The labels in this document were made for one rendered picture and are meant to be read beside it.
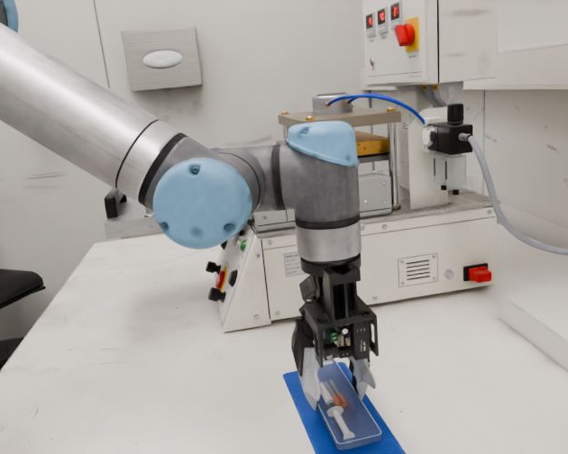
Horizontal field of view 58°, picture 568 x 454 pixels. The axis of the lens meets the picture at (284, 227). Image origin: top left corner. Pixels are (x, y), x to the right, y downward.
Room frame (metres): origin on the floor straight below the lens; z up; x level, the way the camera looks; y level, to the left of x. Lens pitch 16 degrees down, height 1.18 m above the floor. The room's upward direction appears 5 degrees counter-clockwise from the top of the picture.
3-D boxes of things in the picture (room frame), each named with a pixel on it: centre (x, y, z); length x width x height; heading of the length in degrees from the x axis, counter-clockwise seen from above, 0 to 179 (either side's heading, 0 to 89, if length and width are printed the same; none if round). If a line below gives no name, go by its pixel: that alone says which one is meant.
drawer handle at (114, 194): (0.99, 0.32, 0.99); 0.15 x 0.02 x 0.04; 9
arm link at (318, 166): (0.58, -0.05, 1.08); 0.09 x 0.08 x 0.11; 83
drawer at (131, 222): (1.01, 0.18, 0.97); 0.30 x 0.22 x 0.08; 99
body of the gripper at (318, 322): (0.57, -0.05, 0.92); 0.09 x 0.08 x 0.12; 11
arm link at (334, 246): (0.58, -0.05, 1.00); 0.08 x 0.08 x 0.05
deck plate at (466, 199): (1.07, -0.15, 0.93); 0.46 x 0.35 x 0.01; 99
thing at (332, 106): (1.05, -0.15, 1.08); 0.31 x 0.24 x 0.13; 9
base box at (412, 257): (1.04, -0.11, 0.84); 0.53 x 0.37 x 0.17; 99
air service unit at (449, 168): (0.86, -0.28, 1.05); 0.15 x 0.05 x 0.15; 9
